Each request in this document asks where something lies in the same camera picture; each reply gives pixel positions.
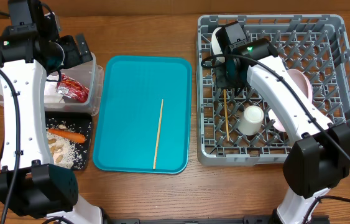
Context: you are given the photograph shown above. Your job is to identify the white napkin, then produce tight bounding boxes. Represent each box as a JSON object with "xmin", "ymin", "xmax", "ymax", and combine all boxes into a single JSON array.
[{"xmin": 44, "ymin": 82, "xmax": 65, "ymax": 103}]

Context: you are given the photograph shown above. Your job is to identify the red snack wrapper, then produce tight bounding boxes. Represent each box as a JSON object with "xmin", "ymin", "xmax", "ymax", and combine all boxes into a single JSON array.
[{"xmin": 56, "ymin": 73, "xmax": 89, "ymax": 103}]

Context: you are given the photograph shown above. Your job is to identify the orange carrot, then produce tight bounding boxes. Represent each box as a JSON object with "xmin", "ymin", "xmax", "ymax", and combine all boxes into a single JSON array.
[{"xmin": 47, "ymin": 129, "xmax": 86, "ymax": 144}]

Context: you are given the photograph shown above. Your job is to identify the clear plastic bin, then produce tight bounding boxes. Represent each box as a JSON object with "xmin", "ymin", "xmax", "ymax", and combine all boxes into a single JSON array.
[{"xmin": 0, "ymin": 53, "xmax": 104, "ymax": 116}]

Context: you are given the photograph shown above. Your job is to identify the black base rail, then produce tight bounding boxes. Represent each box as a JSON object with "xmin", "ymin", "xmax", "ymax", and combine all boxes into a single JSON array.
[{"xmin": 109, "ymin": 215, "xmax": 331, "ymax": 224}]

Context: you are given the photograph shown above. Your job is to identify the grey plastic dish rack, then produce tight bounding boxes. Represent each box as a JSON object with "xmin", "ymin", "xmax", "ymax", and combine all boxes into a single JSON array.
[{"xmin": 196, "ymin": 14, "xmax": 350, "ymax": 166}]

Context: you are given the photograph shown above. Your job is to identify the large white plate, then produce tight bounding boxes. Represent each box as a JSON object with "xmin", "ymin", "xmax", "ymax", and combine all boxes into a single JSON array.
[{"xmin": 268, "ymin": 69, "xmax": 313, "ymax": 132}]

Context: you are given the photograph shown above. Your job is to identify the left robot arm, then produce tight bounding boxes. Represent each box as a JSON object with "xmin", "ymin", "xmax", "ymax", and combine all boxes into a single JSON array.
[{"xmin": 0, "ymin": 23, "xmax": 109, "ymax": 223}]

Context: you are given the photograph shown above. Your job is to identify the peanuts and rice scraps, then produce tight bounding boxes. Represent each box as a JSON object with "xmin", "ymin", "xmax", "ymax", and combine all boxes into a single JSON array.
[{"xmin": 46, "ymin": 116, "xmax": 93, "ymax": 170}]

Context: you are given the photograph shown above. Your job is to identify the white bowl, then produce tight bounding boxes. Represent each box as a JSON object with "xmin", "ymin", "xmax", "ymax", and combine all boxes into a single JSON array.
[{"xmin": 211, "ymin": 27, "xmax": 223, "ymax": 55}]

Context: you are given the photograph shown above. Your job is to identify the black plastic tray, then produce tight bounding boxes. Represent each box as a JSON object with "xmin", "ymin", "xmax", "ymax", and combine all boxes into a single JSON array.
[{"xmin": 0, "ymin": 111, "xmax": 94, "ymax": 171}]

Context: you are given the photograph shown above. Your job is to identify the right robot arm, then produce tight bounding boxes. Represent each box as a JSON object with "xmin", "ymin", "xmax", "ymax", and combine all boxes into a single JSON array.
[{"xmin": 211, "ymin": 37, "xmax": 350, "ymax": 223}]

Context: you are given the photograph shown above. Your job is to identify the teal serving tray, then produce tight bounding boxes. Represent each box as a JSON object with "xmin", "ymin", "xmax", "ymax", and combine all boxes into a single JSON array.
[{"xmin": 93, "ymin": 55, "xmax": 192, "ymax": 174}]

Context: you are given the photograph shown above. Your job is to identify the white cup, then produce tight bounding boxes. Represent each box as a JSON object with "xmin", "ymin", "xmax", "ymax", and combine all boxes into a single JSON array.
[{"xmin": 237, "ymin": 106, "xmax": 264, "ymax": 136}]

